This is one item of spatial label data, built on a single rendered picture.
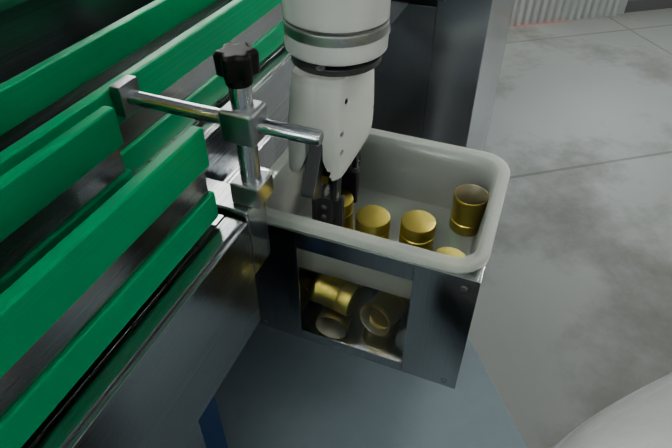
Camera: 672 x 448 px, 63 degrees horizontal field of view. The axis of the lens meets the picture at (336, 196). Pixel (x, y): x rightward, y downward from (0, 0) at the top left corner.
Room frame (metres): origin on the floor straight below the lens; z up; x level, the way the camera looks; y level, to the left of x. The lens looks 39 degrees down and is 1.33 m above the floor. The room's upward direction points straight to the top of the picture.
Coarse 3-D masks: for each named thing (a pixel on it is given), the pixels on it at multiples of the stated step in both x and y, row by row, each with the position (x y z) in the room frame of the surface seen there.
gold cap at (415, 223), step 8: (408, 216) 0.40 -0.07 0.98; (416, 216) 0.40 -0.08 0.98; (424, 216) 0.40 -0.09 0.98; (432, 216) 0.40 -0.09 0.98; (400, 224) 0.39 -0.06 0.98; (408, 224) 0.39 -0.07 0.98; (416, 224) 0.39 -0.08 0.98; (424, 224) 0.39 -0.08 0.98; (432, 224) 0.39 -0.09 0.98; (400, 232) 0.39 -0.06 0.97; (408, 232) 0.38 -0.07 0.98; (416, 232) 0.38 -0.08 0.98; (424, 232) 0.38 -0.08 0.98; (432, 232) 0.38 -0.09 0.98; (400, 240) 0.39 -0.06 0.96; (408, 240) 0.38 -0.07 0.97; (416, 240) 0.37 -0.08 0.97; (424, 240) 0.37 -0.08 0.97; (432, 240) 0.38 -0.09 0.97; (424, 248) 0.37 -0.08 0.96; (432, 248) 0.38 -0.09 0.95
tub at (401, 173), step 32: (288, 160) 0.45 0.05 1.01; (384, 160) 0.49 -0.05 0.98; (416, 160) 0.48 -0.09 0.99; (448, 160) 0.47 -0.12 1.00; (480, 160) 0.46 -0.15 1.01; (288, 192) 0.44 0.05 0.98; (384, 192) 0.49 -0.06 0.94; (416, 192) 0.48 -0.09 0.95; (448, 192) 0.46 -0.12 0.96; (288, 224) 0.36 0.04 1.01; (320, 224) 0.35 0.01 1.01; (448, 224) 0.43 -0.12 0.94; (480, 224) 0.41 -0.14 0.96; (416, 256) 0.32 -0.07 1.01; (448, 256) 0.32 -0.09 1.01; (480, 256) 0.32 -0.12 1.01
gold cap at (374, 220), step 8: (360, 208) 0.41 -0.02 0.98; (368, 208) 0.41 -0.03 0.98; (376, 208) 0.41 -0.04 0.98; (384, 208) 0.41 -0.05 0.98; (360, 216) 0.40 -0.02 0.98; (368, 216) 0.40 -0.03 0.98; (376, 216) 0.40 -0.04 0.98; (384, 216) 0.40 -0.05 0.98; (360, 224) 0.39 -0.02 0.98; (368, 224) 0.39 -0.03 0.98; (376, 224) 0.39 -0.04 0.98; (384, 224) 0.39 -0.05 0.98; (368, 232) 0.38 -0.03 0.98; (376, 232) 0.38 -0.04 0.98; (384, 232) 0.39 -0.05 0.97
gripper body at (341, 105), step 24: (312, 72) 0.39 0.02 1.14; (336, 72) 0.39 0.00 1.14; (360, 72) 0.39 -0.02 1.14; (312, 96) 0.38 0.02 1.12; (336, 96) 0.38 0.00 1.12; (360, 96) 0.41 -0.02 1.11; (288, 120) 0.39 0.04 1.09; (312, 120) 0.38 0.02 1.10; (336, 120) 0.38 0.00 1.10; (360, 120) 0.41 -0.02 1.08; (288, 144) 0.39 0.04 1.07; (336, 144) 0.37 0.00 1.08; (360, 144) 0.42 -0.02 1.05; (336, 168) 0.37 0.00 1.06
